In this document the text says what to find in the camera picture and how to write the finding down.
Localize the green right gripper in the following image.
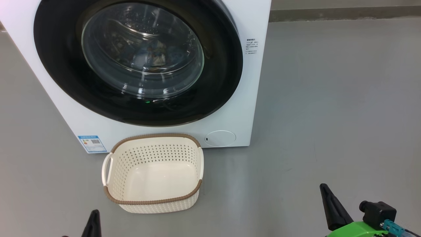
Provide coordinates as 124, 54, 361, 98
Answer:
320, 183, 408, 237

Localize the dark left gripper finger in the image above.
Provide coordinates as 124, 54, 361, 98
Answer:
81, 209, 102, 237

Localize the black glass washing machine door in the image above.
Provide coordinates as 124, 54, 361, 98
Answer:
33, 0, 244, 127

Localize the blue cream cartoon print garment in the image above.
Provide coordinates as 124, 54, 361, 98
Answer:
132, 39, 178, 71

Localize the cream perforated laundry basket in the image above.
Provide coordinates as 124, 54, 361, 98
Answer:
102, 133, 205, 214

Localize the white front-load washing machine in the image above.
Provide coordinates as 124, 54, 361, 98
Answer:
0, 0, 272, 154

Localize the blue white energy label sticker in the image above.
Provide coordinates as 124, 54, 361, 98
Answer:
78, 135, 108, 154

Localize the round white filter cover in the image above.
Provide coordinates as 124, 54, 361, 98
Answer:
205, 130, 236, 147

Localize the teal plug black cable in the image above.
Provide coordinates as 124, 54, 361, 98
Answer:
382, 220, 421, 237

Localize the grey wall baseboard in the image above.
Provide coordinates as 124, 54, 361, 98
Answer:
269, 6, 421, 23

